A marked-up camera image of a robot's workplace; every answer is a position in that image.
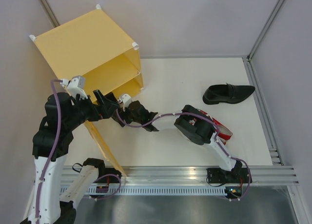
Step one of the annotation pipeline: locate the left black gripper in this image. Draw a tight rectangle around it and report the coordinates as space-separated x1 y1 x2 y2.
65 88 118 129

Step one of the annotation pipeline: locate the yellow cabinet door panel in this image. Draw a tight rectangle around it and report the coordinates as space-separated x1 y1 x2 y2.
84 121 127 177

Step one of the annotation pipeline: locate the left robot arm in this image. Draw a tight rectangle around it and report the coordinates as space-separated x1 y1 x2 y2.
22 90 118 224

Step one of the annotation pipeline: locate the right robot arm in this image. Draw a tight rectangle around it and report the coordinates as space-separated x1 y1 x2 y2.
105 92 242 183

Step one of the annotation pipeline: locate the yellow shoe cabinet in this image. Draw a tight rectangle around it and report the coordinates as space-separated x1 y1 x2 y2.
29 5 144 102

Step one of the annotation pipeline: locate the red canvas sneaker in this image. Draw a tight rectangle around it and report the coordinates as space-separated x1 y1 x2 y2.
217 135 232 145
197 109 233 136

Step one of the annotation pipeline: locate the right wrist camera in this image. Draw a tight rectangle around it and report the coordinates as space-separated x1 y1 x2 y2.
117 93 132 111

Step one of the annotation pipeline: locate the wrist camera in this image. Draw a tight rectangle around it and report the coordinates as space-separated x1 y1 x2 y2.
117 93 132 111
61 75 89 100

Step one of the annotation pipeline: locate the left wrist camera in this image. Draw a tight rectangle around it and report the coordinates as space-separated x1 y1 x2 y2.
61 75 89 100

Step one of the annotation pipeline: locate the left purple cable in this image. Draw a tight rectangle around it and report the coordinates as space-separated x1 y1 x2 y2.
34 79 64 216

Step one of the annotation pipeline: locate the white slotted cable duct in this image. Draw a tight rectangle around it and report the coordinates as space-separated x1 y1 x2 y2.
59 186 229 196

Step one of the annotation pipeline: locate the aluminium frame post left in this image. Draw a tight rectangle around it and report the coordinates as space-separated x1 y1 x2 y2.
38 0 60 27

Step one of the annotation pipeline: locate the aluminium frame post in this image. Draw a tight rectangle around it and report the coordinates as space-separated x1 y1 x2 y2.
246 0 287 62
38 0 60 27

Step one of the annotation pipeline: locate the aluminium front rail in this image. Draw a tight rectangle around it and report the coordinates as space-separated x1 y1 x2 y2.
58 165 300 185

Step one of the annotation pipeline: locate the aluminium frame post right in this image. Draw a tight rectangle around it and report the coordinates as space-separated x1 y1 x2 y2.
246 0 287 62

